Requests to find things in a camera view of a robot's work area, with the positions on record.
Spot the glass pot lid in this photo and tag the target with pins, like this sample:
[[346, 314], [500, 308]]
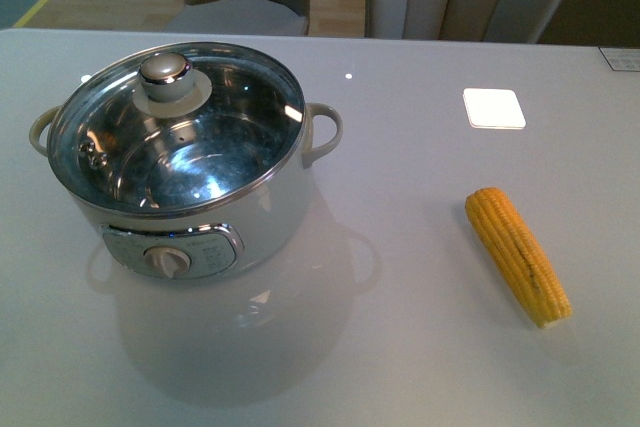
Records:
[[107, 147]]

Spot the table label sticker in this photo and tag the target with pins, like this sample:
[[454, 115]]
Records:
[[621, 59]]

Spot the white electric cooking pot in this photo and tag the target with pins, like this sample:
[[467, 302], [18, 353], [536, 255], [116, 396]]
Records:
[[238, 233]]

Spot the yellow corn cob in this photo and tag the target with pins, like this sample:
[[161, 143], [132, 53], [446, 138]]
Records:
[[518, 256]]

